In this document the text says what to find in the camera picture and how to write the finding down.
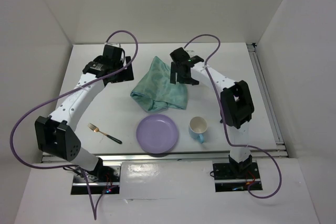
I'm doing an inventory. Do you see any teal patterned satin cloth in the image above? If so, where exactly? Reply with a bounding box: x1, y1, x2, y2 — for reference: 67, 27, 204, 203
130, 56, 188, 113

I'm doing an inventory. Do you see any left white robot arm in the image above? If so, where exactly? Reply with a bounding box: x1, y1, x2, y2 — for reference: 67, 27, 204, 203
35, 56, 134, 182

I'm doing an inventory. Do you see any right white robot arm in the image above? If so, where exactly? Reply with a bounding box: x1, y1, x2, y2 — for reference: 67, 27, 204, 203
170, 57, 255, 178

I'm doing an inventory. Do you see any light blue mug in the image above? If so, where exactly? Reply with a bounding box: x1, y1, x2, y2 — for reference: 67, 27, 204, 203
188, 116, 208, 144

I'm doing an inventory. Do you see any lilac plastic plate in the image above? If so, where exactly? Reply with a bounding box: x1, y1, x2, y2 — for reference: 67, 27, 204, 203
136, 114, 179, 154

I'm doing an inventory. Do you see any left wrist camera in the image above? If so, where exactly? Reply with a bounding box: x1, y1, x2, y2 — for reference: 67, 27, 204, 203
102, 45, 123, 61

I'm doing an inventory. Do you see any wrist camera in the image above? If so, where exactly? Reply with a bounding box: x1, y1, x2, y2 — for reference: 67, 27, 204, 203
170, 47, 190, 64
102, 45, 123, 61

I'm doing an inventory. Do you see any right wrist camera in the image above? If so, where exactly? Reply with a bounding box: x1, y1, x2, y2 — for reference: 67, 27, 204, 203
170, 47, 190, 64

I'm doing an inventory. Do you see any gold fork green handle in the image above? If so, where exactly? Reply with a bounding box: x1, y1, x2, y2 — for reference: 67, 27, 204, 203
88, 123, 123, 145

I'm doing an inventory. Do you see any aluminium frame rail right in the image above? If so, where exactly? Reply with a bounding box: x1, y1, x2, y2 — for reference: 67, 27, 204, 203
246, 43, 287, 152

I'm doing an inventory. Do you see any aluminium frame rail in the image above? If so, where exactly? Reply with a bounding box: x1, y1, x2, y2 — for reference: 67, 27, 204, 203
246, 43, 287, 152
41, 148, 288, 163

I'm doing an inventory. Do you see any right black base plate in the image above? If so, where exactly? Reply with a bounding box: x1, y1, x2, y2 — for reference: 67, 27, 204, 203
209, 162, 260, 180

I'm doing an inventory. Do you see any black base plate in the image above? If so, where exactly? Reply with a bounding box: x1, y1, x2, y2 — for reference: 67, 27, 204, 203
209, 162, 260, 180
83, 164, 120, 183

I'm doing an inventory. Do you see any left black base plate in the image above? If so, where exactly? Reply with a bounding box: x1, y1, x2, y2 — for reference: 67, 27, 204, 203
83, 164, 120, 183

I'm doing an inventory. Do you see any aluminium frame rail front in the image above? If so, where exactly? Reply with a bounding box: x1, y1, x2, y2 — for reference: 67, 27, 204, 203
41, 148, 288, 163

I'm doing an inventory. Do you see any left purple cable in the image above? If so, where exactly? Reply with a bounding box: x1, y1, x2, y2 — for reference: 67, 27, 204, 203
9, 30, 139, 221

